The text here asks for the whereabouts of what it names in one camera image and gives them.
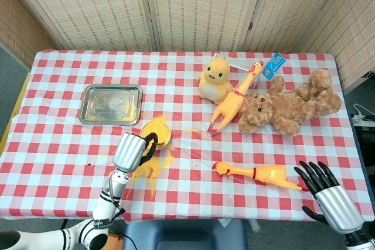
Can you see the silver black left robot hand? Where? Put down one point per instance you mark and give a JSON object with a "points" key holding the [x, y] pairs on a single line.
{"points": [[129, 150]]}

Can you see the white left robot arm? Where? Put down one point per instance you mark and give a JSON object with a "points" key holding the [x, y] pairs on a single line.
{"points": [[105, 206]]}

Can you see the blue cardboard tag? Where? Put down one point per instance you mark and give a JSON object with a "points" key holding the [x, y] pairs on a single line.
{"points": [[274, 65]]}

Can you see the white power strip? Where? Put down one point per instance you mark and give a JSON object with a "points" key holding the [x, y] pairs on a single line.
{"points": [[364, 118]]}

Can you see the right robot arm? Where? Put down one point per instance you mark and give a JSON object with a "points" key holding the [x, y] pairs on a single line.
{"points": [[359, 242]]}

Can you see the yellow powder in bowl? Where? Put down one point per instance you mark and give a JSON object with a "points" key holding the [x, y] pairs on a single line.
{"points": [[159, 130]]}

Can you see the stainless steel tray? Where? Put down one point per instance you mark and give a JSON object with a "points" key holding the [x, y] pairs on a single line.
{"points": [[108, 105]]}

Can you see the off-white bowl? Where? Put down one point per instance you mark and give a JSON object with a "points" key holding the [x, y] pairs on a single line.
{"points": [[165, 144]]}

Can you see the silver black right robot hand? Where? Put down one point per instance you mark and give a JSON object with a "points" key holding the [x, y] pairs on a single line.
{"points": [[337, 206]]}

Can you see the spilled yellow powder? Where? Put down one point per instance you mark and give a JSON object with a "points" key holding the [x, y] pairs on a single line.
{"points": [[152, 168]]}

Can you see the woven folding screen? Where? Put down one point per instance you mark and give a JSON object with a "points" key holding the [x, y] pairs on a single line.
{"points": [[190, 7]]}

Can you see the yellow plush monster toy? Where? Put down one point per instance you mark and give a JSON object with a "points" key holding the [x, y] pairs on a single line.
{"points": [[215, 81]]}

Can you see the yellow rubber chicken toy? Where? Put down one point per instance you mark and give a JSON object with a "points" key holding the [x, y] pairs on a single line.
{"points": [[269, 174]]}

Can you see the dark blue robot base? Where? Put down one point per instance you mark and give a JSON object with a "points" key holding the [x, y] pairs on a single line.
{"points": [[184, 235]]}

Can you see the red white checkered tablecloth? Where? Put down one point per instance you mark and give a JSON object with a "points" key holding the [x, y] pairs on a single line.
{"points": [[205, 150]]}

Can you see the rubber chicken in plastic bag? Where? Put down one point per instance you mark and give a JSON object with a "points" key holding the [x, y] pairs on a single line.
{"points": [[231, 103]]}

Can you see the orange box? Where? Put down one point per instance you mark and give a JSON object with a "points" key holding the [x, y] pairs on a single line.
{"points": [[115, 242]]}

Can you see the brown teddy bear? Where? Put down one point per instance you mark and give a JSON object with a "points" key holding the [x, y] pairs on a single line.
{"points": [[287, 109]]}

